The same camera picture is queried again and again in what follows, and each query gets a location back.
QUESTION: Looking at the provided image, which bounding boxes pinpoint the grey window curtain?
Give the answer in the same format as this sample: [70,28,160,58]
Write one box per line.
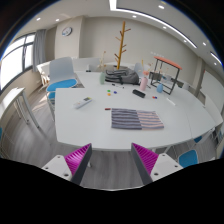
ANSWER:
[33,29,47,72]

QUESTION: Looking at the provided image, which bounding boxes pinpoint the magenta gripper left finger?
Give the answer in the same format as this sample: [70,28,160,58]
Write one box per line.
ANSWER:
[65,143,92,185]

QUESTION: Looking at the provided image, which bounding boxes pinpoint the white side table left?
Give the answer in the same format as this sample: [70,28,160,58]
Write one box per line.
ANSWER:
[0,88,39,127]

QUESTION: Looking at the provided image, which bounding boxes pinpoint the light green bottle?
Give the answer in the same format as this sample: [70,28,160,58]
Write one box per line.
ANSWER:
[100,72,106,85]

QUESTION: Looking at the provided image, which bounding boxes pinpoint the blue chair right front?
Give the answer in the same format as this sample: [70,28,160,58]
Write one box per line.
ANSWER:
[178,150,198,168]

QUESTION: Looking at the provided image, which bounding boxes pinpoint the black frame orange-top shelf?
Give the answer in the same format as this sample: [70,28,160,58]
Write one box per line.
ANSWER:
[149,56,182,94]

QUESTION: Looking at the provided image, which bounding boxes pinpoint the light blue cup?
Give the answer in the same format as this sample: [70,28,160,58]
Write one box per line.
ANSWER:
[157,83,163,93]

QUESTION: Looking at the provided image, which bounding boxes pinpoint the white chair blue cushion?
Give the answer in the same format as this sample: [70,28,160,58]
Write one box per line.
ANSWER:
[46,57,77,116]

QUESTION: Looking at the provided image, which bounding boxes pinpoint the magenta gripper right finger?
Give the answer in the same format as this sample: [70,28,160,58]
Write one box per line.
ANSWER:
[131,143,158,185]

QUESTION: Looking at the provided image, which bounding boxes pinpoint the striped purple towel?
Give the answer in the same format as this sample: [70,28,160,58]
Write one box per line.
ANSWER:
[111,108,164,130]

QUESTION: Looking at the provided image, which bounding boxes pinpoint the grey backpack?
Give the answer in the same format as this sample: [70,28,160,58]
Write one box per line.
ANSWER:
[105,69,139,85]

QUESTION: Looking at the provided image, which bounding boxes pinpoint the pink water bottle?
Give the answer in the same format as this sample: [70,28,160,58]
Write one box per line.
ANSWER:
[140,70,149,91]

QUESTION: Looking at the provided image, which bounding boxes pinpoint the black rectangular case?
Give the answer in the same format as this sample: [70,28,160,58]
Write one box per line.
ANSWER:
[132,89,145,98]

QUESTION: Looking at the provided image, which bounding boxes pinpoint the round wall clock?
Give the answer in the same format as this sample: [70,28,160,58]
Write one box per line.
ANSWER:
[62,27,72,36]

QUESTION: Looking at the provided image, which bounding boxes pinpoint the white marker pen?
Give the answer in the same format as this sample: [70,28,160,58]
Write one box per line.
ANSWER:
[167,98,176,106]

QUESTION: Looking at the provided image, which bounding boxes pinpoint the wooden coat rack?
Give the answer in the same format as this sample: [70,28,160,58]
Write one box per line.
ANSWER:
[114,21,131,70]

